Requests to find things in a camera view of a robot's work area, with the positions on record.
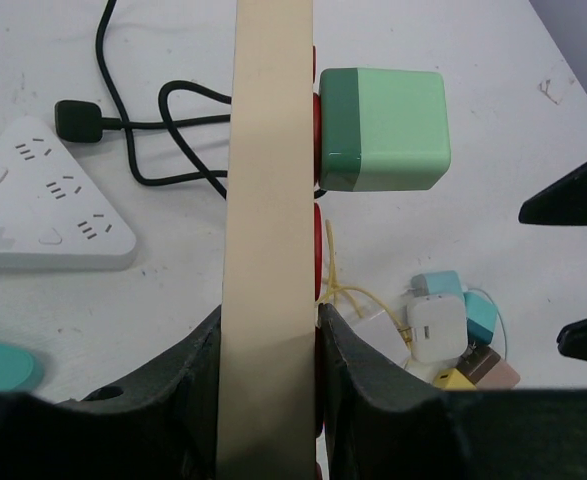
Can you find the yellow thin cable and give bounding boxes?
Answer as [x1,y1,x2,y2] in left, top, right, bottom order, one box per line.
[320,219,414,351]

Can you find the black power cord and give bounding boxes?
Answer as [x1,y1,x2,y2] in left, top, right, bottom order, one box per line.
[53,0,234,201]

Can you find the teal triangular power socket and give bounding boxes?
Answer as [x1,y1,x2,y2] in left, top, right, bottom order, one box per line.
[0,343,44,393]

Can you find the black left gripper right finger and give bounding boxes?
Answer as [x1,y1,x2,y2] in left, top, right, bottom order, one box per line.
[318,304,587,479]

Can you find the white charger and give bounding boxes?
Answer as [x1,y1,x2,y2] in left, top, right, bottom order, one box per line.
[406,294,468,364]
[349,310,411,369]

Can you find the teal charger plug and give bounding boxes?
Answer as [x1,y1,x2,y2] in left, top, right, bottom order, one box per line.
[464,292,498,345]
[410,270,464,300]

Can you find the beige power strip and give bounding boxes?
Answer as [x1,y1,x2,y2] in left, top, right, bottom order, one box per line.
[216,1,316,479]

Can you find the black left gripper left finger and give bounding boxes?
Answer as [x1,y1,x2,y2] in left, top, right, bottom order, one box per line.
[0,308,221,479]

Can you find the white triangular power socket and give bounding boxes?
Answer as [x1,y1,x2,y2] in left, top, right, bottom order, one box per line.
[0,116,137,271]

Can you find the pink charger plug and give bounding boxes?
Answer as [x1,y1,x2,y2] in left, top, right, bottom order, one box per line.
[456,345,520,390]

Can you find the green charger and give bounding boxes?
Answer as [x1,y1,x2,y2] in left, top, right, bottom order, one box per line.
[315,68,451,192]

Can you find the light teal thin cable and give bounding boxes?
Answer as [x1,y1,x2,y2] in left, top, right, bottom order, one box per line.
[465,286,512,361]

